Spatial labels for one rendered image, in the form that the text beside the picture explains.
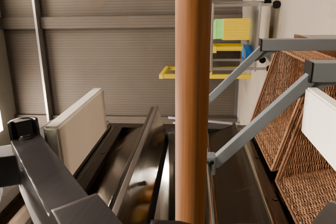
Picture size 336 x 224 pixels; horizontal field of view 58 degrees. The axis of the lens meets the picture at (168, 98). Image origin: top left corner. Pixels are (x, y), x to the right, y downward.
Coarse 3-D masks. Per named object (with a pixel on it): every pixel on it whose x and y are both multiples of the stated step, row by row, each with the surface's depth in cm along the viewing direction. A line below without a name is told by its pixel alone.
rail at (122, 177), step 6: (150, 108) 181; (150, 114) 170; (144, 126) 152; (138, 138) 139; (132, 150) 127; (132, 156) 122; (126, 168) 113; (120, 180) 105; (120, 186) 101; (114, 192) 98; (114, 198) 95; (108, 204) 92
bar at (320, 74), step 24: (264, 48) 107; (288, 48) 107; (312, 48) 106; (240, 72) 111; (312, 72) 61; (216, 96) 115; (288, 96) 64; (264, 120) 66; (240, 144) 68; (216, 216) 52
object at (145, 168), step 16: (160, 128) 177; (144, 144) 133; (160, 144) 168; (144, 160) 127; (128, 176) 106; (144, 176) 122; (128, 192) 100; (144, 192) 118; (112, 208) 90; (128, 208) 97; (144, 208) 114
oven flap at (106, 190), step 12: (132, 132) 183; (120, 144) 171; (132, 144) 164; (120, 156) 154; (108, 168) 145; (120, 168) 140; (96, 180) 137; (108, 180) 132; (96, 192) 126; (108, 192) 122
